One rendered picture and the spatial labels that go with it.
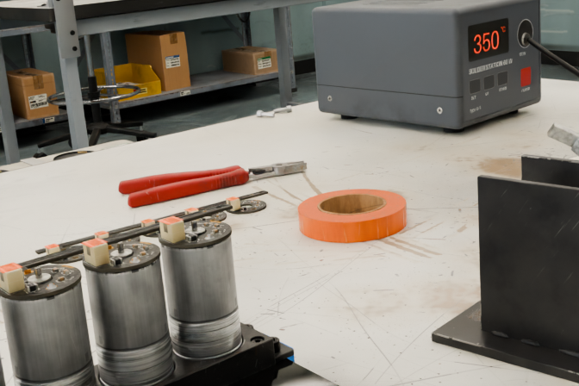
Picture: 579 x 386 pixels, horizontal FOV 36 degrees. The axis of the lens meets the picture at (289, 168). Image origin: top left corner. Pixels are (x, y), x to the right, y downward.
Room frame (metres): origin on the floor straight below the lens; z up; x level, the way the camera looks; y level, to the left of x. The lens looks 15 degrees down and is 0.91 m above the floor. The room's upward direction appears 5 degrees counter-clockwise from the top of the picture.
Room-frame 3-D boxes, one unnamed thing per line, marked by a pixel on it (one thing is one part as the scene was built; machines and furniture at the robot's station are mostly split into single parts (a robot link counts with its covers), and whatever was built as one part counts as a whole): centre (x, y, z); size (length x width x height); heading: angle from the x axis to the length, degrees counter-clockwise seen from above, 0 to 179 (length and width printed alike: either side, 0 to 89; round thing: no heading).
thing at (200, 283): (0.29, 0.03, 0.79); 0.02 x 0.02 x 0.05
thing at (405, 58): (0.74, -0.12, 0.80); 0.15 x 0.12 x 0.10; 42
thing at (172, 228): (0.29, 0.04, 0.82); 0.01 x 0.01 x 0.01; 37
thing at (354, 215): (0.47, -0.03, 0.76); 0.06 x 0.06 x 0.01
